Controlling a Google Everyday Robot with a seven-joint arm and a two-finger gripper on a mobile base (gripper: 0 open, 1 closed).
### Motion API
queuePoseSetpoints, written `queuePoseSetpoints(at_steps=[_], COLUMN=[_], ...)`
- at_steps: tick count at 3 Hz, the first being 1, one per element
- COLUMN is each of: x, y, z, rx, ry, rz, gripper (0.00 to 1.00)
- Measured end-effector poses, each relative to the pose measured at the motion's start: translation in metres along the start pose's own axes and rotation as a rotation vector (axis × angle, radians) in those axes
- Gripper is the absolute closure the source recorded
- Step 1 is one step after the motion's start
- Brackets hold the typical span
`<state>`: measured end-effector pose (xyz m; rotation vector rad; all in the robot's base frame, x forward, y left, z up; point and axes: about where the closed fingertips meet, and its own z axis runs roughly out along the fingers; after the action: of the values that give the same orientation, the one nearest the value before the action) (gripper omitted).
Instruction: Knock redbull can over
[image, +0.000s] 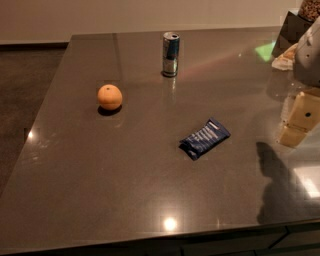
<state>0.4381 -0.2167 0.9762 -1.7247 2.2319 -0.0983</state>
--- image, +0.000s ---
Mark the crumpled white paper bag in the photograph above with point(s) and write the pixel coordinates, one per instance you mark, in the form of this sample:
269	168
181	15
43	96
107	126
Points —
286	60

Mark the orange fruit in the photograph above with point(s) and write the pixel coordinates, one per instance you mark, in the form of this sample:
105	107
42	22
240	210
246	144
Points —
109	97

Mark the dark box in background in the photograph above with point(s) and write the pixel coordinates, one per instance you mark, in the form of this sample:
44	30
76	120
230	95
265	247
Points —
291	31

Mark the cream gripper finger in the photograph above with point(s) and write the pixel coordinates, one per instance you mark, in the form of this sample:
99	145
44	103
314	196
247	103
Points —
302	115

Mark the silver blue Red Bull can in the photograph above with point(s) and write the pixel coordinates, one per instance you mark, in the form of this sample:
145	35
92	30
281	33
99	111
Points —
171	45

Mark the blue snack bar wrapper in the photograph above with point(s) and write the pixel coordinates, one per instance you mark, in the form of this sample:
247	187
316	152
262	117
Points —
200	142

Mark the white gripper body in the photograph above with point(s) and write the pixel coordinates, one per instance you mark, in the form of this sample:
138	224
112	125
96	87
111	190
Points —
308	61

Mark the jar of cereal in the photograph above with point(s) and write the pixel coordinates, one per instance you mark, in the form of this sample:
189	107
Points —
309	10

